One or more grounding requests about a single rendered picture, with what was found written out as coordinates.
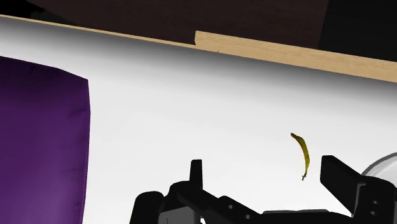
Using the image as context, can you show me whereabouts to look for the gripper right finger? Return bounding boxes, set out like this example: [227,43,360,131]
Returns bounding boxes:
[319,155,397,224]

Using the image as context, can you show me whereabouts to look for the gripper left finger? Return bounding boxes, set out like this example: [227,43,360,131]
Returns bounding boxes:
[129,158,262,224]

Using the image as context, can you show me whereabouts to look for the yellow banana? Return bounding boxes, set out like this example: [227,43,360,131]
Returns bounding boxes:
[289,132,311,181]

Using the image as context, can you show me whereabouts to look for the grey white bowl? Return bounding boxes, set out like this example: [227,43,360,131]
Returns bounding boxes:
[360,151,397,180]

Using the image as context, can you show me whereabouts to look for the white bed with wooden frame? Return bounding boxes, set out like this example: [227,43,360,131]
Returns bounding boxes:
[0,13,397,224]

